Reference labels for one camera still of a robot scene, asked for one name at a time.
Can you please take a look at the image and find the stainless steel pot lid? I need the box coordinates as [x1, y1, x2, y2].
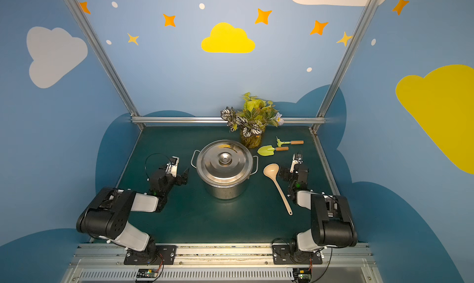
[195, 140, 256, 187]

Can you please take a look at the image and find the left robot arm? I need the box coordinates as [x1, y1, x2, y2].
[76, 166, 189, 265]

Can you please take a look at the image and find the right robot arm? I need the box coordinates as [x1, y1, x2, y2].
[278, 164, 358, 263]

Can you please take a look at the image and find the green garden hand rake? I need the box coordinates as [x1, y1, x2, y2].
[276, 137, 304, 147]

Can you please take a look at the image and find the green garden trowel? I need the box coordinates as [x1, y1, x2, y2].
[257, 145, 289, 157]

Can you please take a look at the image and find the potted artificial plant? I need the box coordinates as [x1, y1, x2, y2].
[220, 92, 284, 149]

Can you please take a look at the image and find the left circuit board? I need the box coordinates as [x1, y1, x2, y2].
[136, 269, 160, 280]

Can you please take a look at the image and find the circuit board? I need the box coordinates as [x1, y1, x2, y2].
[293, 268, 312, 283]
[136, 269, 160, 280]

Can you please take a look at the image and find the right circuit board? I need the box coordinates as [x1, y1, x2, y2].
[293, 268, 312, 283]

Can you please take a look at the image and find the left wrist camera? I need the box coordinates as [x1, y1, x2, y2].
[166, 157, 180, 178]

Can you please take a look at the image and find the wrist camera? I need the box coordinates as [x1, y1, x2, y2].
[166, 157, 180, 178]
[290, 153, 302, 173]

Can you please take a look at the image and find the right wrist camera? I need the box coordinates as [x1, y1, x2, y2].
[290, 153, 302, 173]

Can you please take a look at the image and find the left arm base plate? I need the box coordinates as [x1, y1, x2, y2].
[123, 245, 177, 265]

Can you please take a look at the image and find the rear aluminium frame bar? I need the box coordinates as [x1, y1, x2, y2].
[131, 116, 326, 124]

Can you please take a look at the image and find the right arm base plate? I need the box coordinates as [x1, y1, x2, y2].
[271, 243, 323, 264]

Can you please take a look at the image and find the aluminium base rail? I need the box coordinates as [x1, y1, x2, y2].
[62, 242, 383, 283]

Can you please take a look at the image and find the left aluminium frame post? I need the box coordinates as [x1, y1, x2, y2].
[64, 0, 139, 119]

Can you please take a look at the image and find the aluminium frame post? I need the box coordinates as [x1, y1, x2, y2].
[64, 0, 139, 119]
[316, 0, 380, 121]

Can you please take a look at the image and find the right aluminium frame post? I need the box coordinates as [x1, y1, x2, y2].
[316, 0, 380, 121]

